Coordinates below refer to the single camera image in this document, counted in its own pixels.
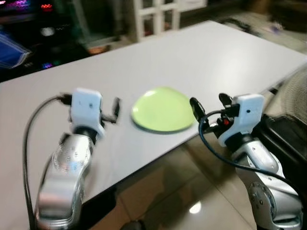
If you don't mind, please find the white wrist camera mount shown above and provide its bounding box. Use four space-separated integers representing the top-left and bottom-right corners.
218 93 265 148
71 88 106 139

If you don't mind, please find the blue bag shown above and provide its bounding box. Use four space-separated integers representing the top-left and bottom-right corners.
0 33 30 69

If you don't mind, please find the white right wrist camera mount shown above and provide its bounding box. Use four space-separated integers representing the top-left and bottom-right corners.
218 93 265 148

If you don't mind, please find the light green plate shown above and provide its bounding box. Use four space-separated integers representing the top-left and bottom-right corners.
131 87 196 133

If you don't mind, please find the floor fan with wire grille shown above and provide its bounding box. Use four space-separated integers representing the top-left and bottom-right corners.
277 71 307 126

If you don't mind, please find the white glass-door cabinet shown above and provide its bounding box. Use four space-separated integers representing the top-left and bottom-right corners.
132 0 208 42

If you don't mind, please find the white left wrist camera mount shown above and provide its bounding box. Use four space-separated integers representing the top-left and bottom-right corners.
71 88 106 139

